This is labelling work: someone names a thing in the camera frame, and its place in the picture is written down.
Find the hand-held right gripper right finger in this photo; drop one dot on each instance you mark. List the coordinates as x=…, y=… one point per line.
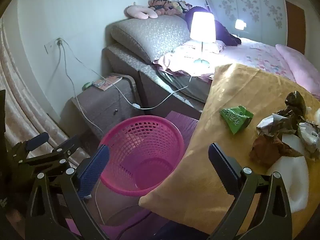
x=222, y=170

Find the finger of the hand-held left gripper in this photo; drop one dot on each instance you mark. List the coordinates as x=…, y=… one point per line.
x=71, y=143
x=37, y=140

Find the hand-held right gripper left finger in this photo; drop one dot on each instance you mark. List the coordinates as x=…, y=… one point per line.
x=93, y=170

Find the brown wrapper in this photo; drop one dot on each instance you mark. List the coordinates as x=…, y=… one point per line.
x=267, y=147

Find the green snack wrapper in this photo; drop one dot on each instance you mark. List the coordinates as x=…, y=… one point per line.
x=235, y=120

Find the pink plastic mesh basket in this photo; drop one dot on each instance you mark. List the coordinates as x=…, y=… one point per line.
x=140, y=140

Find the white paper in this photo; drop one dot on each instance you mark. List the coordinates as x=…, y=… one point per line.
x=268, y=125

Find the white foam tray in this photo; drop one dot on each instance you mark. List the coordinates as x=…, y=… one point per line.
x=290, y=180

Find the clear plastic bag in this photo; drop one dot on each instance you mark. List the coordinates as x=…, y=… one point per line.
x=310, y=135

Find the beige curtain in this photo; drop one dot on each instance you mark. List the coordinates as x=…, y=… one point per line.
x=20, y=100

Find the brown nightstand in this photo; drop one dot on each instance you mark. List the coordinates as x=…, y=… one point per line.
x=100, y=102

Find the small green object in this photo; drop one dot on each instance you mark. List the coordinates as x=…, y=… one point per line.
x=87, y=85

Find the purple floor mat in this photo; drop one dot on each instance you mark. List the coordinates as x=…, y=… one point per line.
x=180, y=122

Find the colourful book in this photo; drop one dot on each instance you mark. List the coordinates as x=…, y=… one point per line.
x=107, y=82

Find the golden floral tablecloth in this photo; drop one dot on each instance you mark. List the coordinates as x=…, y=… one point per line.
x=237, y=92

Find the crumpled pink sheet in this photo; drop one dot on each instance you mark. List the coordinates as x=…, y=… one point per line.
x=170, y=62

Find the bed with pink floral sheet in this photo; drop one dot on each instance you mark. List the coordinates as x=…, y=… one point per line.
x=250, y=52

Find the grey headboard cushion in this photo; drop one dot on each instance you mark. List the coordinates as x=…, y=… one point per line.
x=150, y=35

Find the white table lamp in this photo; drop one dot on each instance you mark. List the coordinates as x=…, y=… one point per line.
x=202, y=26

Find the pink neck pillow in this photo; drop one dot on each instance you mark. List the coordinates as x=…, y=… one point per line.
x=140, y=12

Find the plush toy pile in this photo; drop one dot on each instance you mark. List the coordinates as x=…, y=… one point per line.
x=162, y=6

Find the wardrobe with flower doors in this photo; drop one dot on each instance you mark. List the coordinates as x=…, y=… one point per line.
x=250, y=5

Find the wall socket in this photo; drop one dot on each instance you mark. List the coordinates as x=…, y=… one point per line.
x=52, y=45

